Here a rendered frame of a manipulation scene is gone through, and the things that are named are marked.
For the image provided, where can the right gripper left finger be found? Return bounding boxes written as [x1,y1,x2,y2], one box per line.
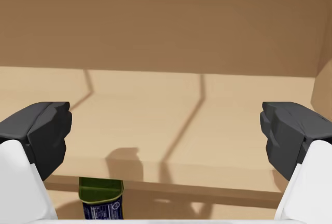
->
[0,101,73,221]

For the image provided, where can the pale wooden shelf unit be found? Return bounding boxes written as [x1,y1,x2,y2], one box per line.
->
[0,0,332,221]

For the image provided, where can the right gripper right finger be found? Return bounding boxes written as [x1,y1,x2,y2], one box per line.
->
[259,101,332,221]

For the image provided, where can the green and blue rectangular can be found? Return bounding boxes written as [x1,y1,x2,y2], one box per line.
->
[78,176,124,220]

